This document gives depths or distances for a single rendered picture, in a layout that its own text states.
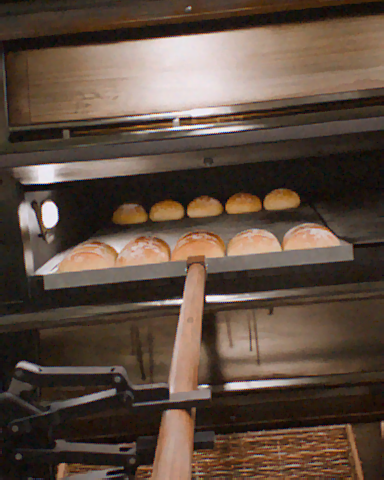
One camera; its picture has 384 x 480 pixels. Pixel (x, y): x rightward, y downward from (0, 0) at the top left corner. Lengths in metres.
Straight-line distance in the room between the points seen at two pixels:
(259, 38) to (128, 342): 0.63
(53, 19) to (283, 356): 0.77
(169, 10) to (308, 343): 0.68
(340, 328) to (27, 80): 0.76
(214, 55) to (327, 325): 0.56
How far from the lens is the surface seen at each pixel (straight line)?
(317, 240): 2.06
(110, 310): 1.85
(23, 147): 2.07
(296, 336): 2.23
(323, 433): 2.24
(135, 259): 2.06
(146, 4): 2.20
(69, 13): 2.21
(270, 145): 2.06
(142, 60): 2.20
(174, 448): 0.93
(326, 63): 2.19
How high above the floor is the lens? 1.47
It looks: 6 degrees down
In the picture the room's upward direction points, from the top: 6 degrees counter-clockwise
